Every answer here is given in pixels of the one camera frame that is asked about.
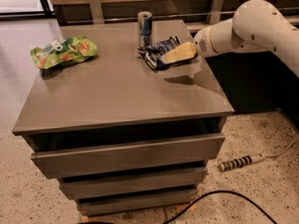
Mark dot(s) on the metal bracket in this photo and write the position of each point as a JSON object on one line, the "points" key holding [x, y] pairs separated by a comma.
{"points": [[97, 11], [214, 15]]}

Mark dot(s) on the green chip bag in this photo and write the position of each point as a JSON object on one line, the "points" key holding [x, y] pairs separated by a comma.
{"points": [[63, 52]]}

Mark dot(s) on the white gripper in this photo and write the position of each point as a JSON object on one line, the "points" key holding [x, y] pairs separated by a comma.
{"points": [[202, 44]]}

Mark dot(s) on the grey drawer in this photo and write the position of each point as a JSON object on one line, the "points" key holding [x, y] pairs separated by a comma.
{"points": [[123, 184], [129, 156], [137, 202]]}

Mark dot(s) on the middle grey drawer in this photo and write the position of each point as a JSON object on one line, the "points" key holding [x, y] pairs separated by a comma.
{"points": [[123, 184]]}

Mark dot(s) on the redbull can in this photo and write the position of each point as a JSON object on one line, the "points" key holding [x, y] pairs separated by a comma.
{"points": [[144, 28]]}

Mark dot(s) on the left metal bracket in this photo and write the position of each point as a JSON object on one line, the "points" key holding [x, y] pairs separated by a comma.
{"points": [[97, 11]]}

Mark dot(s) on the top grey drawer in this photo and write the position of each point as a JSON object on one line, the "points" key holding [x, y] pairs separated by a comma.
{"points": [[129, 156]]}

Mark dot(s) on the bottom grey drawer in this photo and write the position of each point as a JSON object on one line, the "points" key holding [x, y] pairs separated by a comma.
{"points": [[137, 202]]}

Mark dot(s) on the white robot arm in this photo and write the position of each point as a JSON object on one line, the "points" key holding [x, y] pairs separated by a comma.
{"points": [[256, 26]]}

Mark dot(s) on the grey drawer cabinet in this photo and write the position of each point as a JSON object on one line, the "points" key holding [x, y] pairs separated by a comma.
{"points": [[116, 98]]}

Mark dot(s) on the blue chip bag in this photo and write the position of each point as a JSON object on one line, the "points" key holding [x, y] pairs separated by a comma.
{"points": [[152, 54]]}

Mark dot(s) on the white power strip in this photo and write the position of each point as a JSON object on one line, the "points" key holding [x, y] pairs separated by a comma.
{"points": [[251, 159]]}

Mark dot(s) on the right metal bracket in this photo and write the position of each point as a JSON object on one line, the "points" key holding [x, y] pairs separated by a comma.
{"points": [[214, 15]]}

